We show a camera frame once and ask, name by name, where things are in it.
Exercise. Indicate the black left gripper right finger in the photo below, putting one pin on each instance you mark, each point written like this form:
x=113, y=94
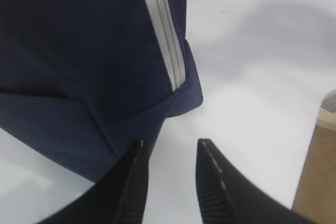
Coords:
x=226, y=196

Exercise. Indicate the navy blue lunch bag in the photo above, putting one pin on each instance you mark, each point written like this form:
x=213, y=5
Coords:
x=82, y=79

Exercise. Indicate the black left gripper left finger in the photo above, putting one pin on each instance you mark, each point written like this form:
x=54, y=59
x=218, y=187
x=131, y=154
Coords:
x=119, y=197

